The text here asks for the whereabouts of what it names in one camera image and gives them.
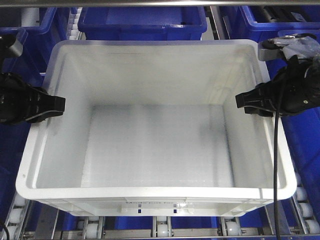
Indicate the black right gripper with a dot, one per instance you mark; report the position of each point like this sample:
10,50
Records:
295,89

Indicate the blue bin right shelf right-far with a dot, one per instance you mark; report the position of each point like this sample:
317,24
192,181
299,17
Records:
263,22

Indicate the shelf roller track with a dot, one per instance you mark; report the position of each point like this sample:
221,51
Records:
73,33
304,213

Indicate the blue bin right shelf right-near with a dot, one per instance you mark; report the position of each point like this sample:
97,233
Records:
302,132

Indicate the blue bin behind centre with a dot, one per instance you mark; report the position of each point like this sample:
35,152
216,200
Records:
180,23

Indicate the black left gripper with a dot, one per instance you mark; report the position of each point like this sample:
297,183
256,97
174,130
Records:
20,101

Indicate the white plastic tote bin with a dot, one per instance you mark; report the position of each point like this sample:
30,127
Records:
151,128

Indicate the right shelf left roller track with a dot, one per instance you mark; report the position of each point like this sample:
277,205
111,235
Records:
73,33

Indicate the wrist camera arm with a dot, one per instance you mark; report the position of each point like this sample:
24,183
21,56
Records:
10,47
302,45

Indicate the right shelf top metal bar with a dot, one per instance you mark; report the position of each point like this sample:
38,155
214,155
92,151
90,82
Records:
149,3

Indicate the blue bin right shelf left-near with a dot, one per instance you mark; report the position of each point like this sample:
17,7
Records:
13,137

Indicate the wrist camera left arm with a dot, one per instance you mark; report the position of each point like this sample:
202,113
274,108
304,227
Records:
10,47

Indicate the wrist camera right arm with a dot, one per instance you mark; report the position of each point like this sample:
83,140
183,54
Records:
302,45

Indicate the blue bin right shelf left-far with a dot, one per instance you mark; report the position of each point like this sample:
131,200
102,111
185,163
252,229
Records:
45,26

